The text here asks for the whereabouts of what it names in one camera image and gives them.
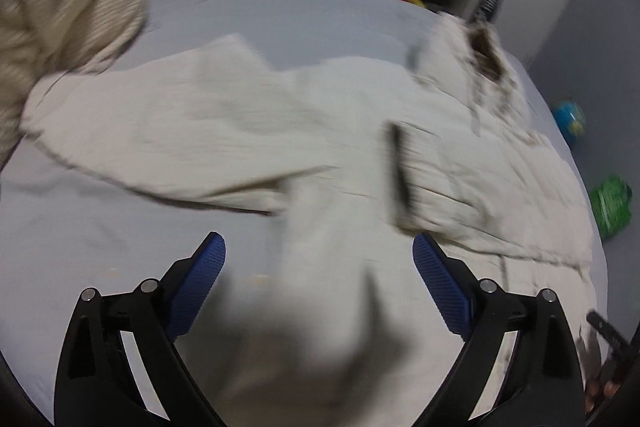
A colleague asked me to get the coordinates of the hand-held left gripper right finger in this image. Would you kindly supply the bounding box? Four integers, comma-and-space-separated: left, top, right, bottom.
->
412, 233, 586, 427

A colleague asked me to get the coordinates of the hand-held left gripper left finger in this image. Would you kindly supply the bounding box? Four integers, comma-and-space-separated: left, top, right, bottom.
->
54, 231, 228, 427

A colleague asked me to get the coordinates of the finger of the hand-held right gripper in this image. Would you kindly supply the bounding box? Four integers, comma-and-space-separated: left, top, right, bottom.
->
586, 309, 628, 350

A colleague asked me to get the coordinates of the cream jacket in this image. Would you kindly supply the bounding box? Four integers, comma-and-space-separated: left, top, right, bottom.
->
20, 14, 601, 427

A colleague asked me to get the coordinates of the person's right hand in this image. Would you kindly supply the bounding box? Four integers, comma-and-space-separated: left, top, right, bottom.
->
582, 377, 623, 415

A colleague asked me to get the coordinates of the green bag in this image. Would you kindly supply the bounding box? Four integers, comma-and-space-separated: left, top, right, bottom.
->
590, 175, 633, 240

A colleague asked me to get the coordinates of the blue globe ball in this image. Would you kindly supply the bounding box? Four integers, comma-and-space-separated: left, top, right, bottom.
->
551, 101, 587, 142

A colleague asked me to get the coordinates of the bed with light blue sheet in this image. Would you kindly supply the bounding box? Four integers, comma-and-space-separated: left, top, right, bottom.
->
0, 0, 608, 427

